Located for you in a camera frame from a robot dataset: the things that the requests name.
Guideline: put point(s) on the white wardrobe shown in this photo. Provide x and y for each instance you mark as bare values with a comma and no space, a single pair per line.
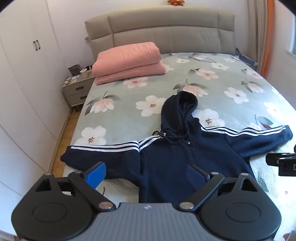
27,81

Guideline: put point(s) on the grey padded bed headboard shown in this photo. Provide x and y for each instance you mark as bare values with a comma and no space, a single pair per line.
161,27

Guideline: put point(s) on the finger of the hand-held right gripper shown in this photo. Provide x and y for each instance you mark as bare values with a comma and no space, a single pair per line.
285,165

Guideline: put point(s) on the grey nightstand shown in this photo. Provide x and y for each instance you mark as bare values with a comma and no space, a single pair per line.
77,91

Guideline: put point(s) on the white paper cup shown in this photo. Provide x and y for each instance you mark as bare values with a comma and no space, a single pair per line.
83,73

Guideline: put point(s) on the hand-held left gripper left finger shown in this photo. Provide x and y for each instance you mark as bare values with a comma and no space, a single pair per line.
96,174

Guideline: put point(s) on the red and yellow plush toy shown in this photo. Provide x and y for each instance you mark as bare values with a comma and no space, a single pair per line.
176,2

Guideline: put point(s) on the dark picture frame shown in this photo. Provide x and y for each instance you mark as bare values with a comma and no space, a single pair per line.
74,70

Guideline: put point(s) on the beige and orange curtain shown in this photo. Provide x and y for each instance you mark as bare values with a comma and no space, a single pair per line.
262,34

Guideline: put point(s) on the navy striped zip hoodie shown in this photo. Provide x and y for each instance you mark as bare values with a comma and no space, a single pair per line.
161,162

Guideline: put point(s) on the blue bedside item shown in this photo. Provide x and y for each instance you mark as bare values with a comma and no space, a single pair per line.
247,59

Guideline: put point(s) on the folded pink quilt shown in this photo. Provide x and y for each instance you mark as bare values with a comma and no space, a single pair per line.
129,60

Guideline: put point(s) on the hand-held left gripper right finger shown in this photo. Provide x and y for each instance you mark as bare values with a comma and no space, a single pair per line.
193,173

